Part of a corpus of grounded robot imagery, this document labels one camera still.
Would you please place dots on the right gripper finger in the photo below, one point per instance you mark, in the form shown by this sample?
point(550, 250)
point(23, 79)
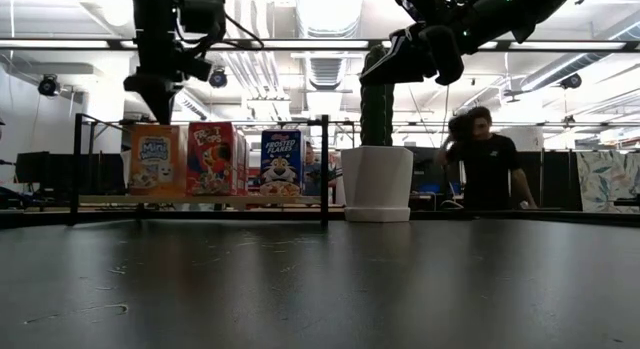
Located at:
point(400, 64)

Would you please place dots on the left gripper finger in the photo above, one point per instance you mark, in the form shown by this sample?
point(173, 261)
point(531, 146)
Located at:
point(160, 104)

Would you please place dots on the orange Mini Wheats cereal box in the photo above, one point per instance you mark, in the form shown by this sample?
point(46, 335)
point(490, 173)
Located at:
point(156, 159)

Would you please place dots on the red Froot Loops cereal box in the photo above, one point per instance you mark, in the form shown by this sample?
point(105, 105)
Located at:
point(215, 159)

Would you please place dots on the blue Frosted Flakes cereal box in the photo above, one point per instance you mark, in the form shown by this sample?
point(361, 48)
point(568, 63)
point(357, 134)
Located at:
point(281, 164)

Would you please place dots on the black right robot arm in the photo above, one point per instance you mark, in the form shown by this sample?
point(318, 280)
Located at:
point(525, 9)

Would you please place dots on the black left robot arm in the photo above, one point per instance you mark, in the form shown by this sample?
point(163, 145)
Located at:
point(157, 11)

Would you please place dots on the person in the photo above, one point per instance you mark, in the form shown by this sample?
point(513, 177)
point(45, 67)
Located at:
point(487, 164)
point(312, 171)

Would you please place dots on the white plant pot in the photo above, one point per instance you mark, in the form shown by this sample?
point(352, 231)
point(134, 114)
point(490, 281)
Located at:
point(377, 184)

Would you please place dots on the black monitor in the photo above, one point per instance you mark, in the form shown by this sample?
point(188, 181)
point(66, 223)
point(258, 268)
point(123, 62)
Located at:
point(32, 166)

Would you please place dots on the black partition panel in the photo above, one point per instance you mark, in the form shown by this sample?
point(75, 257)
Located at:
point(555, 179)

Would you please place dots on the floral partition panel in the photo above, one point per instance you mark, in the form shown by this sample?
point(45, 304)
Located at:
point(607, 181)

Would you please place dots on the black table mat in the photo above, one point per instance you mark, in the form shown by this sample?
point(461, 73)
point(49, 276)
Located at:
point(320, 289)

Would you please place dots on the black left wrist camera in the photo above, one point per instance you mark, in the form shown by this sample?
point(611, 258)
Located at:
point(196, 69)

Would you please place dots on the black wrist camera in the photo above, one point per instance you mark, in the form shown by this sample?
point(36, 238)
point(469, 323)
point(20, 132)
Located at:
point(420, 4)
point(196, 69)

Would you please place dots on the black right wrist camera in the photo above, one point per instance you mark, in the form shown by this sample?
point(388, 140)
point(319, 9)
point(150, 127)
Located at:
point(420, 4)

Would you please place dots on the black ceiling camera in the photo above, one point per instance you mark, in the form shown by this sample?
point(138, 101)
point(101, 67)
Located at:
point(217, 78)
point(570, 80)
point(48, 85)

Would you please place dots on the silver ceiling air duct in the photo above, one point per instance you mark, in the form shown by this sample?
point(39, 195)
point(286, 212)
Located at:
point(325, 71)

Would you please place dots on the black metal shelf frame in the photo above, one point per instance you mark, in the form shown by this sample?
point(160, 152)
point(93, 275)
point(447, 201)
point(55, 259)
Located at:
point(75, 164)

